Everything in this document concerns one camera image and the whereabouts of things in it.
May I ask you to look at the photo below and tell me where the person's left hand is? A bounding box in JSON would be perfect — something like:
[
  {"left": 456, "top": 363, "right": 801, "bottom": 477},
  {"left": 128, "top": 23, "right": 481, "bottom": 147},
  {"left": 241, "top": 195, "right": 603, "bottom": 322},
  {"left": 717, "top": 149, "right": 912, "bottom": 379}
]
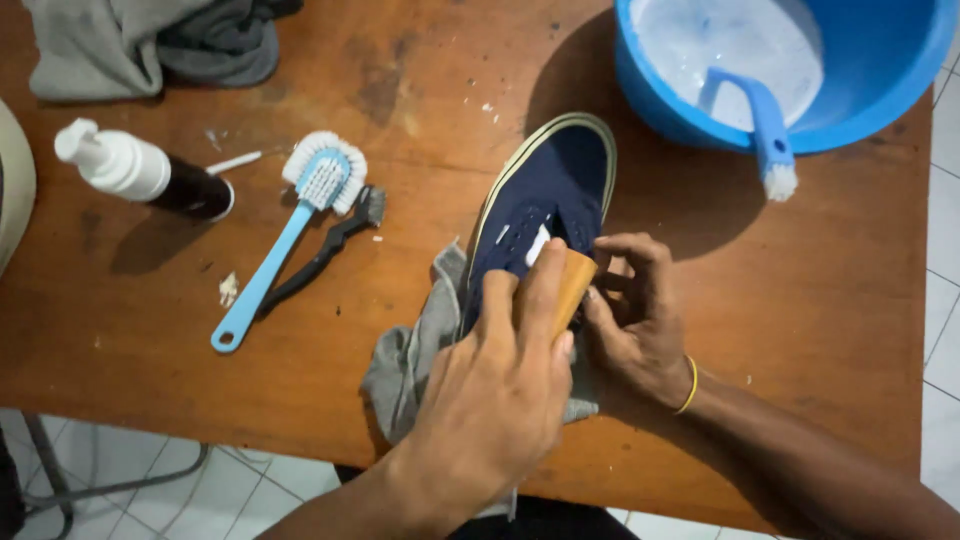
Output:
[{"left": 388, "top": 238, "right": 576, "bottom": 498}]

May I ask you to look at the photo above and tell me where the person's right hand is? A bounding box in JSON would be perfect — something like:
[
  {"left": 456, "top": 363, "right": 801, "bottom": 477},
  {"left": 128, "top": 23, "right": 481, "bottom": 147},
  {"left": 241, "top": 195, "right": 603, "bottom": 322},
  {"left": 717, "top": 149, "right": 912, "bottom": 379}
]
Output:
[{"left": 582, "top": 231, "right": 699, "bottom": 415}]

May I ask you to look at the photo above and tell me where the wooden shoe brush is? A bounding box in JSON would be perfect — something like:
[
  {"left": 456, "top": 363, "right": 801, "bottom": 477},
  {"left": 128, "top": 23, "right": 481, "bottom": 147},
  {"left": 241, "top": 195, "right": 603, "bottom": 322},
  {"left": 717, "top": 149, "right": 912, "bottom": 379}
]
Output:
[{"left": 513, "top": 247, "right": 600, "bottom": 342}]

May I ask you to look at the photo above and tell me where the navy blue canvas shoe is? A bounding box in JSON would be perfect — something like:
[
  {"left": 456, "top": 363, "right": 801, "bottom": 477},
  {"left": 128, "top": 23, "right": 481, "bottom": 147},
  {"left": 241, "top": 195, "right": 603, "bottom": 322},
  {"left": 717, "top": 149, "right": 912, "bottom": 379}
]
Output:
[{"left": 454, "top": 112, "right": 618, "bottom": 340}]

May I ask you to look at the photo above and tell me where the yellow wristband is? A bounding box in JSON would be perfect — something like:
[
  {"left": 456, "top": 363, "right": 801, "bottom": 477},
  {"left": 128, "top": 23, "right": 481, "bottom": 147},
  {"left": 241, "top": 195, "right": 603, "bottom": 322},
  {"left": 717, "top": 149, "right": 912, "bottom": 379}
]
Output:
[{"left": 672, "top": 355, "right": 699, "bottom": 416}]

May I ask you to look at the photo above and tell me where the grey cleaning cloth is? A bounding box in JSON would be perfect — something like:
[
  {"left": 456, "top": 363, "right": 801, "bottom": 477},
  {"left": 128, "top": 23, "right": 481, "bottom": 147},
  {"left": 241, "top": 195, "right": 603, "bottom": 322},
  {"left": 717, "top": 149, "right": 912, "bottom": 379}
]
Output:
[{"left": 360, "top": 240, "right": 601, "bottom": 522}]

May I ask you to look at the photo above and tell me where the person's dark clothing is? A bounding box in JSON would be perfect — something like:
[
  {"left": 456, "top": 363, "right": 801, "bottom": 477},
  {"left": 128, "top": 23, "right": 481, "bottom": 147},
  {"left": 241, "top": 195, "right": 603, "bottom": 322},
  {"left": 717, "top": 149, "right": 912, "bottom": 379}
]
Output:
[{"left": 333, "top": 465, "right": 640, "bottom": 540}]

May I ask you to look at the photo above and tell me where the small black brush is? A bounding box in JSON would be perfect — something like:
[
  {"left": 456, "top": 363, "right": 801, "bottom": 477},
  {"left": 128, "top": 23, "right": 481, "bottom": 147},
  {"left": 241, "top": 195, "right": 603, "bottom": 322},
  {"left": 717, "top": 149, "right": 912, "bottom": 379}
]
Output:
[{"left": 256, "top": 186, "right": 387, "bottom": 318}]

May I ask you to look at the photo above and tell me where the soapy water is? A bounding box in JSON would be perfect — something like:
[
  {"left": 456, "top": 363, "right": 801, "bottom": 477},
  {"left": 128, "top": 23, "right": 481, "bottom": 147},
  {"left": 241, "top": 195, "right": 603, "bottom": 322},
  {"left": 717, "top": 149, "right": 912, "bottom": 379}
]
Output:
[{"left": 628, "top": 0, "right": 826, "bottom": 133}]

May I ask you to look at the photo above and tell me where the blue plastic basin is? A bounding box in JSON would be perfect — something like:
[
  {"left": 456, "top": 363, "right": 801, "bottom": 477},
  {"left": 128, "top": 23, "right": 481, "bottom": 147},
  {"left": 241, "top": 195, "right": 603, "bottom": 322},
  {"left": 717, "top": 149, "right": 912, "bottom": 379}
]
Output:
[{"left": 613, "top": 0, "right": 960, "bottom": 156}]

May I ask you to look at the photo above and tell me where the thin white stick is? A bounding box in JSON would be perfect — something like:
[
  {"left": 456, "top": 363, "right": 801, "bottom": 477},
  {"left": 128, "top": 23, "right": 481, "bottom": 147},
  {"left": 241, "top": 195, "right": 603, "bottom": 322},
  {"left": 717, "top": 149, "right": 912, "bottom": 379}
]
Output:
[{"left": 204, "top": 150, "right": 264, "bottom": 176}]

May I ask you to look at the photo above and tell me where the dark bottle with white pump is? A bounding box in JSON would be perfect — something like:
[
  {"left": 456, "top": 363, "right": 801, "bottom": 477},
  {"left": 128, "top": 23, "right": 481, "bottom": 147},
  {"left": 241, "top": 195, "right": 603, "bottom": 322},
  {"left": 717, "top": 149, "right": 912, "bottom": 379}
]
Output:
[{"left": 54, "top": 117, "right": 236, "bottom": 224}]

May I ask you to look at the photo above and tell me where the dark grey crumpled cloth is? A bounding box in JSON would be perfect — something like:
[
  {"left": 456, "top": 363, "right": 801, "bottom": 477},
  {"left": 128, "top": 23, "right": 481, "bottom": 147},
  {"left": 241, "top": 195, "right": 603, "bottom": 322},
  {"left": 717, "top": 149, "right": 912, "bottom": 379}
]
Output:
[{"left": 156, "top": 0, "right": 305, "bottom": 90}]

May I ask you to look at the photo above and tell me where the beige rounded object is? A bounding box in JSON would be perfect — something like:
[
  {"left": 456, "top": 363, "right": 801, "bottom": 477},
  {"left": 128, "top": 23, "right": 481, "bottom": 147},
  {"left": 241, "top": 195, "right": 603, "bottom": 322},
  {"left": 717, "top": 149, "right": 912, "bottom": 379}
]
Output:
[{"left": 0, "top": 97, "right": 37, "bottom": 277}]

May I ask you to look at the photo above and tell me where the light grey crumpled cloth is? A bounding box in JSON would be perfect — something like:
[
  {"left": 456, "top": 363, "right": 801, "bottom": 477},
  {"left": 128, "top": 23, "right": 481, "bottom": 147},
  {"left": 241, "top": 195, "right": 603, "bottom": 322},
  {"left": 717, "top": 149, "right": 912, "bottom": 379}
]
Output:
[{"left": 21, "top": 0, "right": 219, "bottom": 103}]

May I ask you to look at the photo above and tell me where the blue short-handled scrub brush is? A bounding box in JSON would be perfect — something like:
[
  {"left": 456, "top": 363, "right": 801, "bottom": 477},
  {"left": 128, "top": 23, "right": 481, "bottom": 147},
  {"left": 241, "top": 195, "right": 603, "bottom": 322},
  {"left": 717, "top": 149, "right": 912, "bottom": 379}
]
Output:
[{"left": 697, "top": 66, "right": 800, "bottom": 203}]

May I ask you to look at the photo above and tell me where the light blue long-handled brush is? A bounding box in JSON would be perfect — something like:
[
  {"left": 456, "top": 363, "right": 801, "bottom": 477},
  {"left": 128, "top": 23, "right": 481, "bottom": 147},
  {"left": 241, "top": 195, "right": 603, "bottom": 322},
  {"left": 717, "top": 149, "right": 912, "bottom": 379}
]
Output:
[{"left": 210, "top": 131, "right": 369, "bottom": 354}]

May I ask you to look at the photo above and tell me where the grey metal chair frame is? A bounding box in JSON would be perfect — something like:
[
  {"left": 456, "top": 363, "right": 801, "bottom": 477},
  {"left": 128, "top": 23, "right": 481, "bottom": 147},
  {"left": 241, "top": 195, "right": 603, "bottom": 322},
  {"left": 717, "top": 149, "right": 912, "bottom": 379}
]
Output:
[{"left": 0, "top": 414, "right": 211, "bottom": 540}]

